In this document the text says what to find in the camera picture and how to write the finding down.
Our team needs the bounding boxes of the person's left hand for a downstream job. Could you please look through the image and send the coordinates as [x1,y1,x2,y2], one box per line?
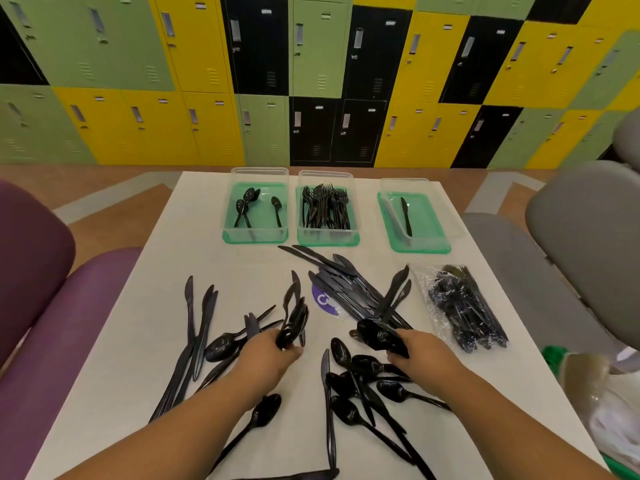
[231,328,305,396]

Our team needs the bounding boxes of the person's right hand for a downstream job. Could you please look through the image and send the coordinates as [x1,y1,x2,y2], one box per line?
[386,329,469,391]

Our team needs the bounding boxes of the purple upholstered chair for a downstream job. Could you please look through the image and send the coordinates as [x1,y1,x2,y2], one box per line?
[0,179,146,480]

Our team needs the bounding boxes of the clear bag of black cutlery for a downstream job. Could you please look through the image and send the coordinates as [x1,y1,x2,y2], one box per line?
[416,264,510,354]

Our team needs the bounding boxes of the green container lid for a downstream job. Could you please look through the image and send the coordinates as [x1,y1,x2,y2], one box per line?
[222,182,290,245]
[377,191,453,255]
[296,187,361,247]

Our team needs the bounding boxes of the wall of coloured lockers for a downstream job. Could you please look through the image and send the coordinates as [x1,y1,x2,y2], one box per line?
[0,0,640,170]

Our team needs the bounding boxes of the clear plastic container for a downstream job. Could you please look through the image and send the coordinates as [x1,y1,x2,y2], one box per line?
[297,170,361,247]
[377,178,464,254]
[222,167,290,244]

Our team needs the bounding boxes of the grey upholstered chair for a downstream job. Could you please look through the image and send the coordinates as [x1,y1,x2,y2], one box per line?
[611,107,640,171]
[462,160,640,358]

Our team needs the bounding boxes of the green and white plastic bag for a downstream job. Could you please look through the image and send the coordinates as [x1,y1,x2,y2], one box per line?
[541,345,640,480]

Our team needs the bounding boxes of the pile of black plastic knives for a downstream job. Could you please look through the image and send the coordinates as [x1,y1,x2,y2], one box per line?
[277,244,414,331]

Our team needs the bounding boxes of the purple round sticker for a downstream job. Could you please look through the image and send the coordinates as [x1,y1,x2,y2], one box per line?
[311,282,342,315]

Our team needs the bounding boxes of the heap of black plastic forks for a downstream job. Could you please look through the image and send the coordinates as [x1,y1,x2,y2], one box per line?
[301,184,352,231]

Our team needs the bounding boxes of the bunch of black plastic spoons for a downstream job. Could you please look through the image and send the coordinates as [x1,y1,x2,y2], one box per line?
[349,318,410,359]
[275,271,310,351]

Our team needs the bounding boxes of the person's right forearm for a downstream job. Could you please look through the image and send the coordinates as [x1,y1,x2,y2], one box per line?
[436,367,620,480]

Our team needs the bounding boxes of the person's left forearm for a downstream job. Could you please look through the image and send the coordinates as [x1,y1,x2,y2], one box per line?
[54,377,268,480]

